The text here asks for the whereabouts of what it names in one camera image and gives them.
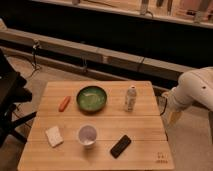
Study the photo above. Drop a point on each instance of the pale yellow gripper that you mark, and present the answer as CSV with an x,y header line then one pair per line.
x,y
174,117

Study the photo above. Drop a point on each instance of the black remote control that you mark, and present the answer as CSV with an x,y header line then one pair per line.
x,y
120,146

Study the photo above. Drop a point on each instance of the green bowl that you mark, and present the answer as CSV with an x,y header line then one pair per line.
x,y
91,98

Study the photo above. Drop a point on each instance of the white paper cup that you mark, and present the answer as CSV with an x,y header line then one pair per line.
x,y
87,136

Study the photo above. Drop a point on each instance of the orange carrot toy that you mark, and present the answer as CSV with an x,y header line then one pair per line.
x,y
64,104

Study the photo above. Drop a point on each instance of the white sponge block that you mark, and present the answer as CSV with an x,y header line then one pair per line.
x,y
53,136

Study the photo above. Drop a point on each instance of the black chair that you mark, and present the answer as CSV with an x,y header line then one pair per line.
x,y
12,90

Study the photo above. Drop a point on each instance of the black stand with cable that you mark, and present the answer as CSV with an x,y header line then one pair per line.
x,y
35,65

